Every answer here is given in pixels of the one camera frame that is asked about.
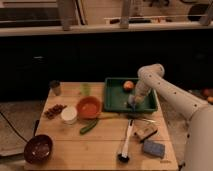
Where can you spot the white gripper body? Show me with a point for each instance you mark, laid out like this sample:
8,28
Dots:
141,91

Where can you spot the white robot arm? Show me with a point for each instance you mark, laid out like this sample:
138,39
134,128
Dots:
199,145

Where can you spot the green plastic tray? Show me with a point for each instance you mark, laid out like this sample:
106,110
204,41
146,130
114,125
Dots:
115,97

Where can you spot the orange fruit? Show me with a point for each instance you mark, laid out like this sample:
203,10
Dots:
128,85

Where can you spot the brown sponge block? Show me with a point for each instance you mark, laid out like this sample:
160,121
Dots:
143,133

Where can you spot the orange bowl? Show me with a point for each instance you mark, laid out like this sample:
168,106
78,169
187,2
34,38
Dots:
88,108

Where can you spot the green translucent cup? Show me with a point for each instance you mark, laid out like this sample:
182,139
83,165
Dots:
85,89

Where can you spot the blue sponge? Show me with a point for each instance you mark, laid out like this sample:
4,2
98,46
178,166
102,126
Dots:
153,148

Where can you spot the green cucumber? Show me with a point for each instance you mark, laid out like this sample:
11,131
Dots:
88,127

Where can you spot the white cup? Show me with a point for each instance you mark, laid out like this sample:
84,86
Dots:
69,115

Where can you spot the dark metal cup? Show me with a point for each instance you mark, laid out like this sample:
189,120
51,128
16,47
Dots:
55,86

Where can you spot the dark brown bowl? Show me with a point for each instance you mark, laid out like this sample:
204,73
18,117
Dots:
38,149

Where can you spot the white handled black brush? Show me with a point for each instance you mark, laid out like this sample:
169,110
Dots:
123,156

